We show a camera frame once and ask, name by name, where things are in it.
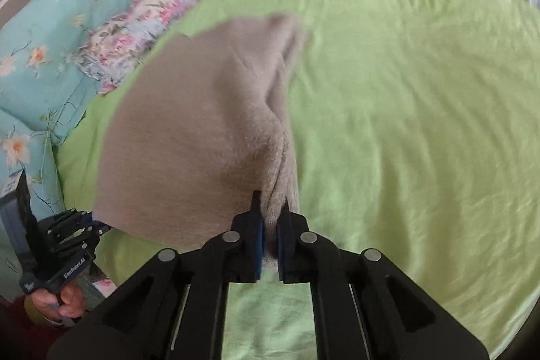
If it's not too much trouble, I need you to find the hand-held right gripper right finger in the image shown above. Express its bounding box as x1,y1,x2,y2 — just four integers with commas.
277,197,491,360

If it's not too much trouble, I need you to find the pale floral pillow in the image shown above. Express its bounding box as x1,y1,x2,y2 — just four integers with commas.
63,0,205,96

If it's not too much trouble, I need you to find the light green bed sheet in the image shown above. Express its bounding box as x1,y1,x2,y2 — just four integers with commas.
56,0,540,360

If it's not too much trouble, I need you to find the beige knit sweater brown hem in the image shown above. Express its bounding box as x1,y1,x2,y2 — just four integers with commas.
92,13,309,259

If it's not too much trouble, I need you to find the person's left hand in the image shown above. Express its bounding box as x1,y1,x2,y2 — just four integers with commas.
24,282,88,328

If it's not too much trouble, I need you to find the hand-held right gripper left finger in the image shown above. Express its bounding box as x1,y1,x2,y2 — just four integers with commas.
46,190,265,360

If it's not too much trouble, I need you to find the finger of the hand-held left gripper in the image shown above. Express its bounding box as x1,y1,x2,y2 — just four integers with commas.
53,226,113,256
44,209,106,236

